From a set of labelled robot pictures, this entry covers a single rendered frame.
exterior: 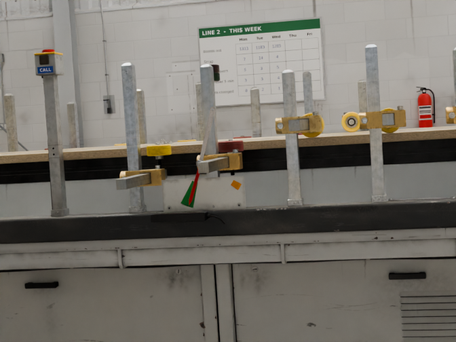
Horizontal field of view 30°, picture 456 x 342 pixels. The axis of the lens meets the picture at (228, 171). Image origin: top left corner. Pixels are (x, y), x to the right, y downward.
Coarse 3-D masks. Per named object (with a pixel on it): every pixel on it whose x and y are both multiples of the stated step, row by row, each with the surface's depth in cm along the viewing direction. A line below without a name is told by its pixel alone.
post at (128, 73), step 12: (132, 72) 264; (132, 84) 264; (132, 96) 264; (132, 108) 265; (132, 120) 265; (132, 132) 265; (132, 144) 265; (132, 156) 266; (132, 168) 266; (132, 192) 266; (132, 204) 267; (144, 204) 269
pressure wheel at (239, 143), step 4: (228, 140) 272; (232, 140) 272; (236, 140) 269; (240, 140) 270; (220, 144) 270; (224, 144) 269; (228, 144) 268; (232, 144) 268; (236, 144) 269; (240, 144) 270; (220, 148) 270; (224, 148) 269; (228, 148) 268; (232, 148) 268; (236, 148) 269; (240, 148) 270; (220, 152) 271; (224, 152) 269; (228, 152) 272; (232, 152) 271; (232, 172) 272
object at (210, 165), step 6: (198, 162) 232; (204, 162) 232; (210, 162) 234; (216, 162) 242; (222, 162) 250; (228, 162) 259; (198, 168) 232; (204, 168) 232; (210, 168) 234; (216, 168) 242; (222, 168) 250
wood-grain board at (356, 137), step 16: (416, 128) 327; (432, 128) 305; (448, 128) 286; (144, 144) 359; (176, 144) 310; (192, 144) 291; (256, 144) 279; (272, 144) 278; (304, 144) 276; (320, 144) 275; (336, 144) 274; (0, 160) 296; (16, 160) 295; (32, 160) 294; (48, 160) 293
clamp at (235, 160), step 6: (198, 156) 262; (204, 156) 260; (210, 156) 260; (216, 156) 260; (222, 156) 259; (228, 156) 259; (234, 156) 259; (240, 156) 260; (234, 162) 259; (240, 162) 260; (228, 168) 259; (234, 168) 259; (240, 168) 259
